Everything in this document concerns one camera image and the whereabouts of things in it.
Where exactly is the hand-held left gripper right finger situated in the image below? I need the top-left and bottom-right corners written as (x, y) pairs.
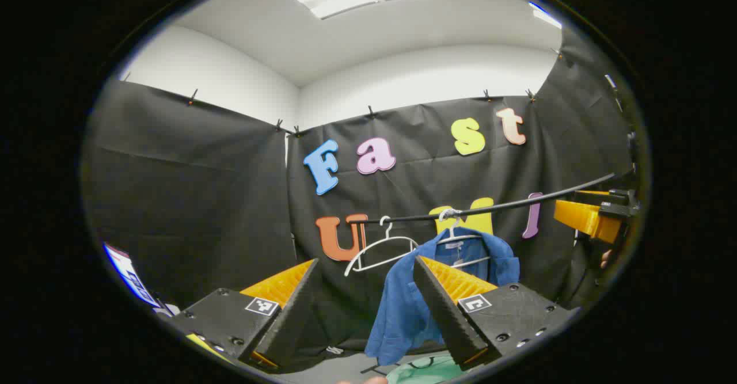
top-left (412, 255), bottom-right (582, 368)

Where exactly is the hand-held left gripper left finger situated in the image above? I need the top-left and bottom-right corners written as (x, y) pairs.
top-left (171, 259), bottom-right (319, 370)

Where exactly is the blue shirt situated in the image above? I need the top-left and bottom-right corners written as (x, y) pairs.
top-left (364, 227), bottom-right (521, 366)

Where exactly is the white hanger holding shirt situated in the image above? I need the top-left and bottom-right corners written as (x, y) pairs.
top-left (435, 208), bottom-right (491, 269)

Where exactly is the black backdrop cloth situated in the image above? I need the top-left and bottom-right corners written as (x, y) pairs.
top-left (83, 27), bottom-right (637, 370)

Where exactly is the blue and white banner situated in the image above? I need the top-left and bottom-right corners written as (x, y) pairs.
top-left (104, 243), bottom-right (174, 318)

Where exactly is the small ceiling light panel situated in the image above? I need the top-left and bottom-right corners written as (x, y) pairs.
top-left (529, 2), bottom-right (563, 30)

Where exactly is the black clothes rack rail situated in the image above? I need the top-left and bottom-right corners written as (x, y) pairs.
top-left (347, 172), bottom-right (618, 225)

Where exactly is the empty white wire hanger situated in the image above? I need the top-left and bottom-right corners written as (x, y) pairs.
top-left (344, 216), bottom-right (421, 277)

